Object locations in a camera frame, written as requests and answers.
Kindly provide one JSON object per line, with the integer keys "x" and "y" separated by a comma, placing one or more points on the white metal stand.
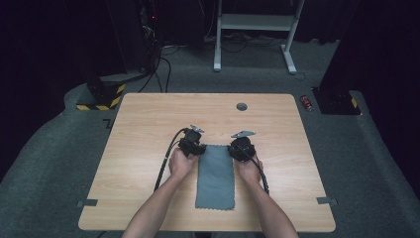
{"x": 254, "y": 22}

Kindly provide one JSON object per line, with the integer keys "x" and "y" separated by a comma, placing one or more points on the grey tape strip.
{"x": 87, "y": 203}
{"x": 326, "y": 200}

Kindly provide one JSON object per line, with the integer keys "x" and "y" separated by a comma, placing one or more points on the person's left hand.
{"x": 181, "y": 165}

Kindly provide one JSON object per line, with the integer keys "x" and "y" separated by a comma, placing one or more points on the black curtain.
{"x": 379, "y": 49}

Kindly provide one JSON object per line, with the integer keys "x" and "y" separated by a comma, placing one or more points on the person's right hand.
{"x": 249, "y": 172}

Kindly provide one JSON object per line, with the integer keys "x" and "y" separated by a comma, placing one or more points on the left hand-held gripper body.
{"x": 191, "y": 143}

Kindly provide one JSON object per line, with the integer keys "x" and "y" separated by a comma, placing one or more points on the grey cloth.
{"x": 215, "y": 178}

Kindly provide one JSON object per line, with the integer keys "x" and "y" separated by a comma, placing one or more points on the red can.
{"x": 306, "y": 102}

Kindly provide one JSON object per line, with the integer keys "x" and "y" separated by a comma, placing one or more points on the black yellow striped stand base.
{"x": 105, "y": 91}

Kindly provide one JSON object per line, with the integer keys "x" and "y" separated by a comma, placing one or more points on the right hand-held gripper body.
{"x": 243, "y": 148}

